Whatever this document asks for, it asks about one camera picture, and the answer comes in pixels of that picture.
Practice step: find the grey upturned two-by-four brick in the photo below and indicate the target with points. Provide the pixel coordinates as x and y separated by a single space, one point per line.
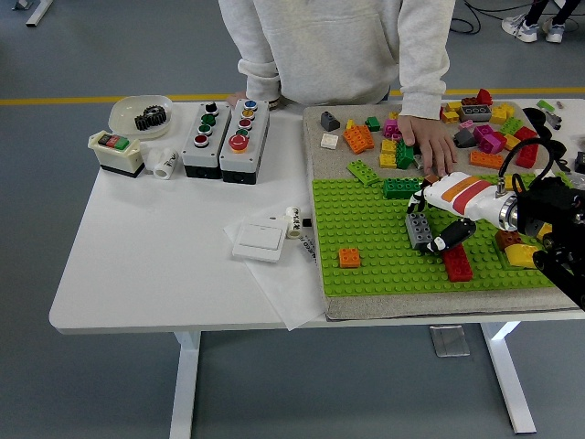
475 113

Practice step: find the small pink tile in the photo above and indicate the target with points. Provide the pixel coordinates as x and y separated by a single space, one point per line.
466 123

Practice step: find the small white labelled tube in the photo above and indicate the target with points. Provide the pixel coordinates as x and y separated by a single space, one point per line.
294 224

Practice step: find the white table foot frame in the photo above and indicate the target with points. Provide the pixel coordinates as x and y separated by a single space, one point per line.
39 13

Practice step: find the dark red brick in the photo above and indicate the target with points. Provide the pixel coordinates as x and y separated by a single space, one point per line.
467 100

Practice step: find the green two-by-two brick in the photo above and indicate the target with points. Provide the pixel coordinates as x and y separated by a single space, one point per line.
373 122

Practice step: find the small black connector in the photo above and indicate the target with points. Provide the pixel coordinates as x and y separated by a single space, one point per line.
307 222

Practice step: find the black metal gear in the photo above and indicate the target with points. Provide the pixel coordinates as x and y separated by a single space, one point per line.
159 115
145 121

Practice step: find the dark green two-by-four brick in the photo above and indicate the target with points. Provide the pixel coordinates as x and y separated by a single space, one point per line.
400 188

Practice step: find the brown brick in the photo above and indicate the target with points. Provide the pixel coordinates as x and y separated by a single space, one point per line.
507 238

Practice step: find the white paper sheet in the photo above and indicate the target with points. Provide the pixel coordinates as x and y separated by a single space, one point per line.
283 292

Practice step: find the white pipe tee fitting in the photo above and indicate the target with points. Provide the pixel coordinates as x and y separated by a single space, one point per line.
164 167

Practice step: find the black cup tray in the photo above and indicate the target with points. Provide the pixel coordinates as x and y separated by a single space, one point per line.
535 116

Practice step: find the clear plastic piece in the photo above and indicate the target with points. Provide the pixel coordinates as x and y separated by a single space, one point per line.
418 162

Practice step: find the white bowl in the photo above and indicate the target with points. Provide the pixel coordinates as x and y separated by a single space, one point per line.
123 114

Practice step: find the grey four-button control box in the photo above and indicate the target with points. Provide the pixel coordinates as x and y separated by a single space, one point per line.
198 157

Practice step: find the silver floor plate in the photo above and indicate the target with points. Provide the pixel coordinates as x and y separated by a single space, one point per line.
450 340

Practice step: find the small lime green block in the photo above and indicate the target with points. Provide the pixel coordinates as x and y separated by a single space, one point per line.
545 105

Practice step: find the white square tile brick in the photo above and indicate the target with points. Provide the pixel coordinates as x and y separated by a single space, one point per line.
330 140

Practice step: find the dark green tall brick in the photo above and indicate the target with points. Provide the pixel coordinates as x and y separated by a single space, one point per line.
404 157

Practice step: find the orange two-by-two brick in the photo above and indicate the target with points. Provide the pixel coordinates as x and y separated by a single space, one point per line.
349 258

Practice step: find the dark grey slope brick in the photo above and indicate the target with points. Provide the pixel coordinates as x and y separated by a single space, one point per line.
465 137
330 120

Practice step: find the person's left hand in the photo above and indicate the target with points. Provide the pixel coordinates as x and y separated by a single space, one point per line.
427 135

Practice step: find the orange two-by-four brick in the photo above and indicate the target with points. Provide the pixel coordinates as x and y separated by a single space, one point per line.
358 138
485 159

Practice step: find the magenta two-by-two brick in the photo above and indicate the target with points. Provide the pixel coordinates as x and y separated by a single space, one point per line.
491 143
483 131
391 128

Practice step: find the grey-brown mat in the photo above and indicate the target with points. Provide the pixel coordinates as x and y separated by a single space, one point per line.
434 305

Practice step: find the person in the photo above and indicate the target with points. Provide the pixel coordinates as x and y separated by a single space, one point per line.
329 46
521 28

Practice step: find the red slope brick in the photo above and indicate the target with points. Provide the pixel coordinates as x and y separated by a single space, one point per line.
483 97

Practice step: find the cream red-green switch box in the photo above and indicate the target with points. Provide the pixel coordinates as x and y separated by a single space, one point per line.
116 157

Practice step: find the yellow curved brick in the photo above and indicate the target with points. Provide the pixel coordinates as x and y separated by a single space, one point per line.
521 256

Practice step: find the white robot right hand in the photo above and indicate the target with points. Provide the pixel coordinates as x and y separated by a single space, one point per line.
461 194

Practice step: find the person's right hand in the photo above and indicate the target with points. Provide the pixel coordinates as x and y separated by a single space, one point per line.
237 96

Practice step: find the yellow two-by-four brick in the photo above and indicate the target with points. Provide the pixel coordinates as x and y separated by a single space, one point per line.
502 112

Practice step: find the red two-by-four brick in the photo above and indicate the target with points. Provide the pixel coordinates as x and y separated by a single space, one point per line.
458 268
525 156

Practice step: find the red two-by-two brick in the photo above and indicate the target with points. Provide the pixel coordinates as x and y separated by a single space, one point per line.
524 133

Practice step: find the black box part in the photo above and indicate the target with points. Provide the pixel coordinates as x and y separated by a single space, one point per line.
580 162

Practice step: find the lime green two-by-four brick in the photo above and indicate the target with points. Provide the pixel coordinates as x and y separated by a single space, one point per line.
364 173

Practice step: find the green studded baseplate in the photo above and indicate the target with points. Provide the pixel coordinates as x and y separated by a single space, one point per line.
379 274

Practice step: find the yellow two-by-two brick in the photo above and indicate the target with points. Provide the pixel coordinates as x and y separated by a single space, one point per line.
389 146
512 141
387 160
452 106
450 116
508 179
394 115

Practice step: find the grey metal part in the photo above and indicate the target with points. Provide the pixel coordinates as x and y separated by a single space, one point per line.
553 119

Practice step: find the white wall switch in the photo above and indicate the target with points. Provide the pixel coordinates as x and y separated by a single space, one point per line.
258 240

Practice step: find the white table leg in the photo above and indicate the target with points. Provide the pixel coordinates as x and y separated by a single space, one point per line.
185 388
509 375

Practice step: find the white table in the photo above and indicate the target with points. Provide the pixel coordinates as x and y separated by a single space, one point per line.
160 251

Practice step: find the grey emergency-stop control box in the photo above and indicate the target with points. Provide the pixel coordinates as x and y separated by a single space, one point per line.
237 164

